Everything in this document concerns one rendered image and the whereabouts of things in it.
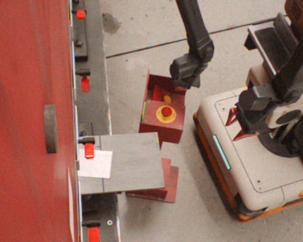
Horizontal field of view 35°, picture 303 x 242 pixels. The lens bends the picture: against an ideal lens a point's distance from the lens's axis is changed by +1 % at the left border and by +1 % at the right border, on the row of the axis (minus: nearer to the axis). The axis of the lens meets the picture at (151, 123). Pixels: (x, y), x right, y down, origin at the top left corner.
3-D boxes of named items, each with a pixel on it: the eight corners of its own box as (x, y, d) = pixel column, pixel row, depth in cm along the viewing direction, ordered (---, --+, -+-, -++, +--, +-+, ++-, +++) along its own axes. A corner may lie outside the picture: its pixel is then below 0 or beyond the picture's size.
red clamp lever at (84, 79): (91, 92, 133) (90, 73, 124) (76, 94, 132) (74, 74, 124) (90, 87, 134) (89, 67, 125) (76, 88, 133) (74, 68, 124)
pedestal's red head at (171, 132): (178, 144, 183) (185, 122, 167) (137, 138, 183) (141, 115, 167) (184, 100, 192) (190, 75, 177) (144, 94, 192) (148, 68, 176)
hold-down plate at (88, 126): (97, 213, 145) (97, 210, 143) (79, 214, 144) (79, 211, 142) (91, 125, 159) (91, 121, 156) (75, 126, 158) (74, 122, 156)
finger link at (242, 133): (228, 147, 145) (249, 131, 139) (219, 127, 148) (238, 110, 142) (243, 146, 150) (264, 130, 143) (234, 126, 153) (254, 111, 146)
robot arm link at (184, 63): (215, 48, 156) (199, 35, 161) (187, 55, 150) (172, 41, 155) (207, 78, 163) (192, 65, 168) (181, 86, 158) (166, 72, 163)
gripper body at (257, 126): (246, 133, 140) (263, 120, 135) (232, 104, 144) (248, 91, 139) (261, 133, 144) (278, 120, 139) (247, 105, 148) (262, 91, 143)
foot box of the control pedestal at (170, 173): (175, 203, 241) (178, 195, 230) (125, 196, 240) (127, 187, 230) (178, 167, 250) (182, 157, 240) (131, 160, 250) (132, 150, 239)
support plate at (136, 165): (164, 188, 139) (165, 187, 138) (72, 195, 135) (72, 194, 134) (156, 133, 147) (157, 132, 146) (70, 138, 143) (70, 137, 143)
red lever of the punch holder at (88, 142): (96, 152, 106) (95, 135, 115) (77, 154, 106) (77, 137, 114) (96, 160, 107) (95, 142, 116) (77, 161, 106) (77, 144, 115)
